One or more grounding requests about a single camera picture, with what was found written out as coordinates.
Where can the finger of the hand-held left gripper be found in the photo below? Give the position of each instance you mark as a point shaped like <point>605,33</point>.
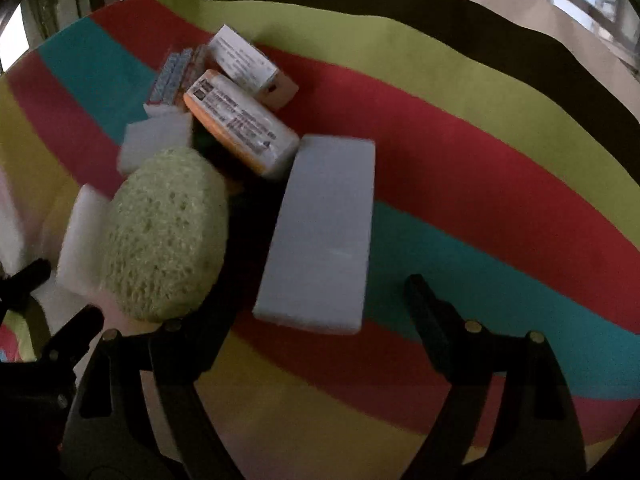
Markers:
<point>72,330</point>
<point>25,280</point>

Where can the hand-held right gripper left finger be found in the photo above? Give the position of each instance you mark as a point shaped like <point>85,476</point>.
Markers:
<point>200,340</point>

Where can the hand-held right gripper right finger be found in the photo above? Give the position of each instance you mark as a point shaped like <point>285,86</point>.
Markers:
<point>432,320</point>

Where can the white foam block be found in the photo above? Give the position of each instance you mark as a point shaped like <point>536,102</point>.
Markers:
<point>82,245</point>
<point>157,145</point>

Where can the white rectangular box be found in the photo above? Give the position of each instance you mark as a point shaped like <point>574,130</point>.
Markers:
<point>320,230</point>

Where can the white box orange end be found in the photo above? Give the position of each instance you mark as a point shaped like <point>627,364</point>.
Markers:
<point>250,67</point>

